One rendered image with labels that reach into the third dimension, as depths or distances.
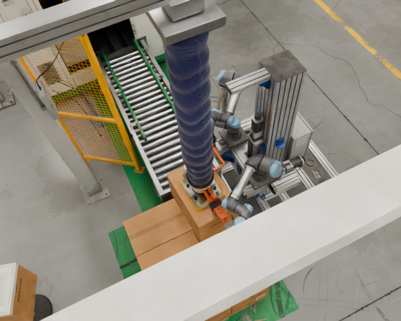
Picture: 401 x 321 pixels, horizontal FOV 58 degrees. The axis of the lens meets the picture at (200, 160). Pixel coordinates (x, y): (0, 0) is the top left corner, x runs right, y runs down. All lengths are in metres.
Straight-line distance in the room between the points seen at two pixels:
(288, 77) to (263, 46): 3.34
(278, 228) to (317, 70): 5.13
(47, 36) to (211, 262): 1.24
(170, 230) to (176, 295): 3.05
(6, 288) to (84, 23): 2.40
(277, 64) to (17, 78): 1.96
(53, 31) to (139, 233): 2.47
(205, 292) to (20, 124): 5.28
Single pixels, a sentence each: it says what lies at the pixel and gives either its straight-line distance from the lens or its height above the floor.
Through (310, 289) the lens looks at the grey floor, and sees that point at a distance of 4.10.
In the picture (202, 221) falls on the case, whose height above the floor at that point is 1.08.
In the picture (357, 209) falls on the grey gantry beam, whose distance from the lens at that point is 0.70.
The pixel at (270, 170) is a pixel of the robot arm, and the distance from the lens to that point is 2.69.
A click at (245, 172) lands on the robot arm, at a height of 1.59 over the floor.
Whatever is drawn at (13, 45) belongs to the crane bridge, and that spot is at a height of 3.01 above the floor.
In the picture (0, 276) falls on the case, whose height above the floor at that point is 1.02.
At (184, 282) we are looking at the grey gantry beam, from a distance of 0.62.
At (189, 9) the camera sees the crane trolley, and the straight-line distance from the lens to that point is 1.74.
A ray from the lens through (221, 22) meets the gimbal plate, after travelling 1.77.
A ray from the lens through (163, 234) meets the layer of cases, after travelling 3.66.
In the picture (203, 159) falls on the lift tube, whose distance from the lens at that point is 2.60.
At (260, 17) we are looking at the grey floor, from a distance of 6.52.
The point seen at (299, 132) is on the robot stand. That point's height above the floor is 1.23.
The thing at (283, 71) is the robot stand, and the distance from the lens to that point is 2.72.
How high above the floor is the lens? 3.92
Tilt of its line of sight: 58 degrees down
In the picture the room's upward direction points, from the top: 8 degrees counter-clockwise
